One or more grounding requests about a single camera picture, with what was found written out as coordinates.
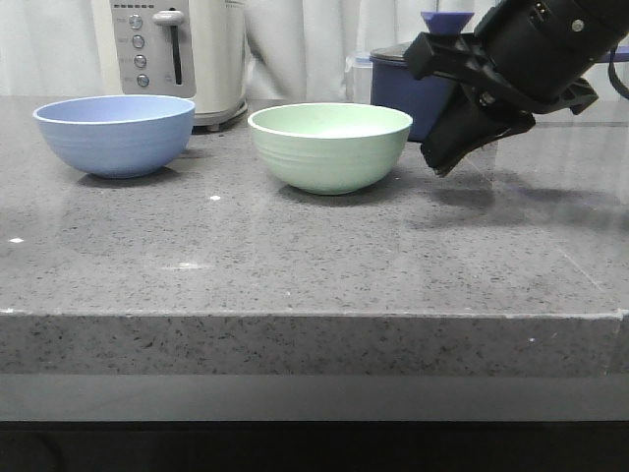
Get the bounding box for clear plastic container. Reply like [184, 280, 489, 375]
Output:
[345, 51, 372, 104]

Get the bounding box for blue bowl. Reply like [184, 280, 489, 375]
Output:
[32, 94, 196, 178]

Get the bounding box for white curtain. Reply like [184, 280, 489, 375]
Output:
[1, 1, 493, 102]

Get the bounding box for black cable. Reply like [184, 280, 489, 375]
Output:
[607, 43, 629, 98]

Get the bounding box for green bowl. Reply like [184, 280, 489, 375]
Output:
[248, 102, 413, 196]

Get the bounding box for cream toaster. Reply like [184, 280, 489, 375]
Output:
[91, 0, 247, 132]

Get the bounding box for dark blue saucepan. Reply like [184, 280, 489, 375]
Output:
[369, 41, 629, 143]

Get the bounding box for glass lid with blue knob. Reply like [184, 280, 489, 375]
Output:
[370, 11, 474, 67]

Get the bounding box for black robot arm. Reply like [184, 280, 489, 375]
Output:
[404, 0, 628, 176]

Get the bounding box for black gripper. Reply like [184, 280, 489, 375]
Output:
[404, 13, 599, 176]

